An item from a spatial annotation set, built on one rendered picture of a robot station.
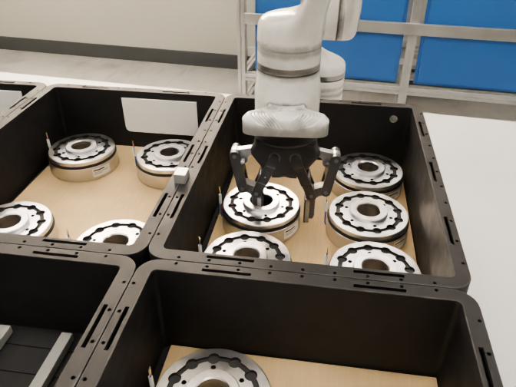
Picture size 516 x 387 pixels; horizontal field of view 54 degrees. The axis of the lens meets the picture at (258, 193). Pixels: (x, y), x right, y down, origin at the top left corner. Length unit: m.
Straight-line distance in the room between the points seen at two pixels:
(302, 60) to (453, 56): 2.08
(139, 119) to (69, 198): 0.18
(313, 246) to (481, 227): 0.41
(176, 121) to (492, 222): 0.58
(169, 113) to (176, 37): 2.93
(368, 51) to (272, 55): 2.05
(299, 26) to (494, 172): 0.71
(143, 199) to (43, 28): 3.59
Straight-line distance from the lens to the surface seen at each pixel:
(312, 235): 0.66
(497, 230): 0.97
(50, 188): 0.81
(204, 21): 3.65
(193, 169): 0.61
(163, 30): 3.78
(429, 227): 0.60
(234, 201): 0.67
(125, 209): 0.73
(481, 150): 1.22
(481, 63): 2.62
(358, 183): 0.72
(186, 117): 0.83
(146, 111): 0.85
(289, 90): 0.55
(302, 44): 0.54
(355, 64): 2.60
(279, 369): 0.51
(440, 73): 2.62
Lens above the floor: 1.24
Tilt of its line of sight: 34 degrees down
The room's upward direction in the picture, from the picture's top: straight up
